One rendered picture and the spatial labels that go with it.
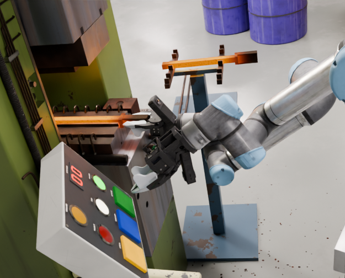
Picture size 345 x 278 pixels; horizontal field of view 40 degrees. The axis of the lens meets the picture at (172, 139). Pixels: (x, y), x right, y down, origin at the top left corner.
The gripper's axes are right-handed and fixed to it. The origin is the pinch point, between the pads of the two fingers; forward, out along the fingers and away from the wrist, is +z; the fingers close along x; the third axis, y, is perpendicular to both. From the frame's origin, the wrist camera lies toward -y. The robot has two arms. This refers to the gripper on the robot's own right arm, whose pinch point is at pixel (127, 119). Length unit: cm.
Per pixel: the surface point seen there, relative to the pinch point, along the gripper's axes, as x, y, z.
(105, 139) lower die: -10.0, 1.9, 5.3
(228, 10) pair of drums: 322, 74, 13
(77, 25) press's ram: -12.5, -40.0, 2.7
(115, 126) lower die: -2.8, 0.9, 3.9
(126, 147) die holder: -5.4, 8.4, 0.6
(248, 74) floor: 232, 100, -13
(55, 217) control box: -70, -19, -10
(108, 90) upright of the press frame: 24.8, 1.4, 16.7
